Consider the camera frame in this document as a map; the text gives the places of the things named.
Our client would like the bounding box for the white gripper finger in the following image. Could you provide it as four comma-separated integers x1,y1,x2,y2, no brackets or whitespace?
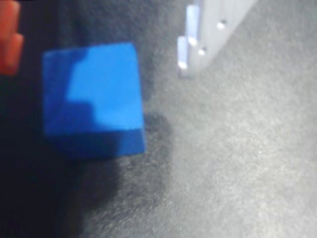
176,0,258,79

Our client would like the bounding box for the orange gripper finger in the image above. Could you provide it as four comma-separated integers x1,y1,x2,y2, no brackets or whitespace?
0,0,25,76

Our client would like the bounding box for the black felt mat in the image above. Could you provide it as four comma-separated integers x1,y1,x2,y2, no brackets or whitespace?
0,0,317,238

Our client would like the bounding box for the blue cube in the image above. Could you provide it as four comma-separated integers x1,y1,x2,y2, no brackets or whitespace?
41,41,146,161

